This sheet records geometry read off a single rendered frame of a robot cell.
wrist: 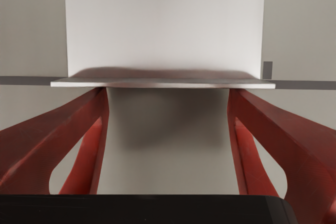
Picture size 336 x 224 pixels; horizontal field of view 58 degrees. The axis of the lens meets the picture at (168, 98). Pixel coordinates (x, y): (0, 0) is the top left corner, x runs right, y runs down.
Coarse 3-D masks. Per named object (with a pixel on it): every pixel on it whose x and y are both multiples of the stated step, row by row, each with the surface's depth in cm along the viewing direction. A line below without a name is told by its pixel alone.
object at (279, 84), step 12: (0, 84) 14; (12, 84) 14; (24, 84) 14; (36, 84) 14; (48, 84) 14; (276, 84) 14; (288, 84) 14; (300, 84) 14; (312, 84) 14; (324, 84) 14
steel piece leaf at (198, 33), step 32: (96, 0) 13; (128, 0) 13; (160, 0) 13; (192, 0) 13; (224, 0) 13; (256, 0) 13; (96, 32) 13; (128, 32) 13; (160, 32) 13; (192, 32) 13; (224, 32) 13; (256, 32) 13; (96, 64) 13; (128, 64) 13; (160, 64) 13; (192, 64) 13; (224, 64) 13; (256, 64) 13
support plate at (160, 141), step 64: (0, 0) 13; (64, 0) 13; (320, 0) 13; (0, 64) 14; (64, 64) 14; (320, 64) 13; (0, 128) 14; (128, 128) 14; (192, 128) 14; (128, 192) 14; (192, 192) 14
